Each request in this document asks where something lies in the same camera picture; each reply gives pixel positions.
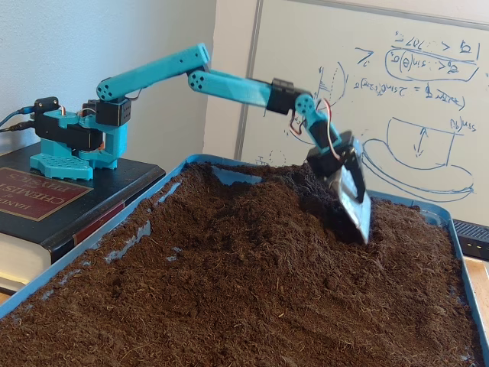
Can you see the black electronic box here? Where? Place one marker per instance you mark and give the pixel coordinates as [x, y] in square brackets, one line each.
[473, 237]

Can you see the whiteboard with blue drawings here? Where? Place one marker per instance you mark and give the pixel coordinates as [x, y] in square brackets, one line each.
[305, 46]

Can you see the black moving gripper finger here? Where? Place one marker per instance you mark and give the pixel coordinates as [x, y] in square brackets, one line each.
[354, 172]

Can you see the black chemistry physics handbook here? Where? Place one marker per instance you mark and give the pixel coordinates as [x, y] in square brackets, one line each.
[95, 199]

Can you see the grey metal blade gripper finger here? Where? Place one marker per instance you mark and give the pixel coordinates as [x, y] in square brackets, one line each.
[355, 214]

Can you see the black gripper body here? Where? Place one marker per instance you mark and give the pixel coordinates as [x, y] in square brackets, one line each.
[341, 165]

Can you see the blue plastic tray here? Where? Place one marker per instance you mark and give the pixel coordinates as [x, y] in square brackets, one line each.
[439, 214]

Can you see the brown soil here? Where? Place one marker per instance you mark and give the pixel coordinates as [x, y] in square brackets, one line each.
[267, 286]

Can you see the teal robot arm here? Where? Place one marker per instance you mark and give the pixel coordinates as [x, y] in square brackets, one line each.
[153, 72]

